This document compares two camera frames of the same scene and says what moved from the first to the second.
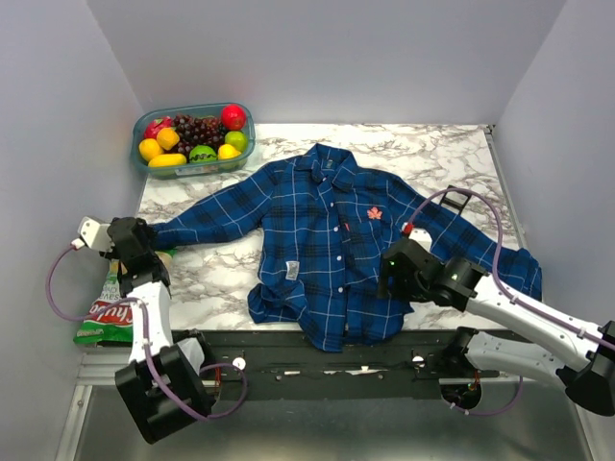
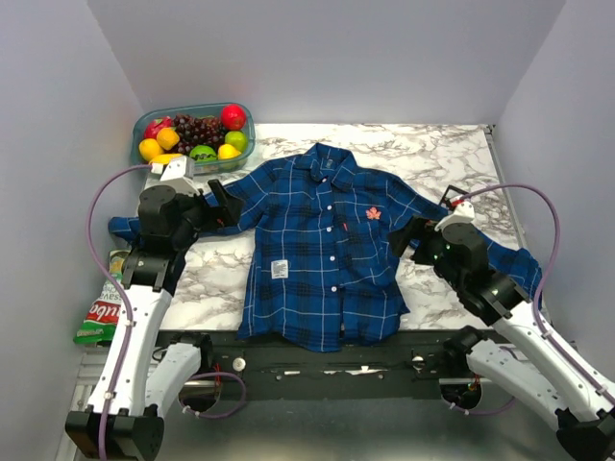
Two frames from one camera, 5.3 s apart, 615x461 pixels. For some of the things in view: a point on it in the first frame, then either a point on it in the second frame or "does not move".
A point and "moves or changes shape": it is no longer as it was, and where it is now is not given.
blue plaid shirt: [319, 223] moves or changes shape
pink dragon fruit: [151, 132] does not move
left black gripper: [149, 231] to [229, 215]
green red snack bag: [115, 327] does not move
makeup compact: [455, 201] does not move
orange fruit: [167, 137] does not move
